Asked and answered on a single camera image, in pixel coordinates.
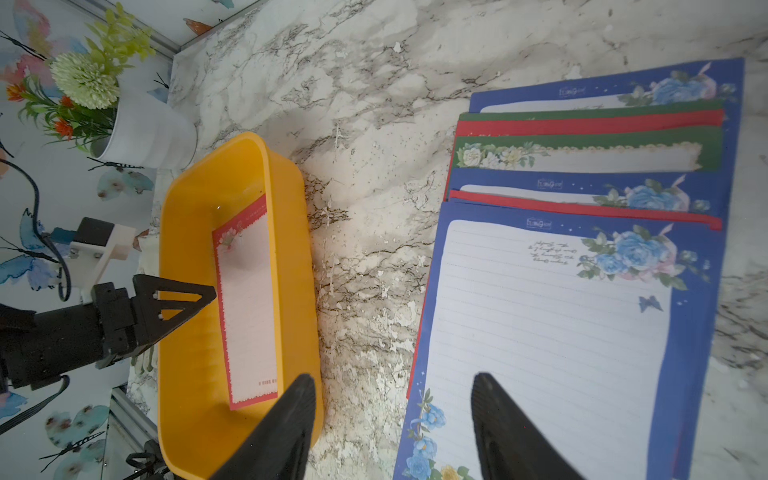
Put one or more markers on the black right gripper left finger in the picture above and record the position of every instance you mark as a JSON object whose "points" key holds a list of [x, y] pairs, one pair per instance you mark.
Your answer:
{"points": [[278, 447]]}

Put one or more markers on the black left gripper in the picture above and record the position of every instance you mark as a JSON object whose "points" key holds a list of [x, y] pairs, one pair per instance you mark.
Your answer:
{"points": [[159, 307]]}

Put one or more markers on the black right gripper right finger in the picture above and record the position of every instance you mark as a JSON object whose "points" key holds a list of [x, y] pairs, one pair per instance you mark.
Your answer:
{"points": [[509, 445]]}

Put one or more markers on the red stationery paper bottom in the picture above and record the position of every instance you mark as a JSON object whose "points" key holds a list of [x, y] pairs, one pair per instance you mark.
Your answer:
{"points": [[573, 302]]}

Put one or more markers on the blue stationery paper bottom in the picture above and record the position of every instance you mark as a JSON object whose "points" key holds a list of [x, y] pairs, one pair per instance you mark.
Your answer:
{"points": [[686, 192]]}

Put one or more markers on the red tulip stationery paper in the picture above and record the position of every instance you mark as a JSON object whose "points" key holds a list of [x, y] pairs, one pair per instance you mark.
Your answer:
{"points": [[608, 125]]}

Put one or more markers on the green floral stationery paper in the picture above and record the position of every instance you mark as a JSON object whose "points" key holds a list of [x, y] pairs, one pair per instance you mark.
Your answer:
{"points": [[593, 113]]}

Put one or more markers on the blue floral stationery paper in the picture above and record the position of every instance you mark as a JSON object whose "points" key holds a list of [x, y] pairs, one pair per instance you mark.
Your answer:
{"points": [[688, 82]]}

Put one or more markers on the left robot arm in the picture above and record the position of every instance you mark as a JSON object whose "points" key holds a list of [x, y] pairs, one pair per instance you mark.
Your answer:
{"points": [[40, 348]]}

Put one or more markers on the potted artificial flowers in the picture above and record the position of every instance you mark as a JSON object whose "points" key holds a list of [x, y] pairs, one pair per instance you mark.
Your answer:
{"points": [[74, 91]]}

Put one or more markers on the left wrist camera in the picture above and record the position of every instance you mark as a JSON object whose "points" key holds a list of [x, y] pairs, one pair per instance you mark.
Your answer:
{"points": [[94, 245]]}

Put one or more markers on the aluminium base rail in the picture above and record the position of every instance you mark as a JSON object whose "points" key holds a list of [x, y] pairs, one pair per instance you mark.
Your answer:
{"points": [[131, 437]]}

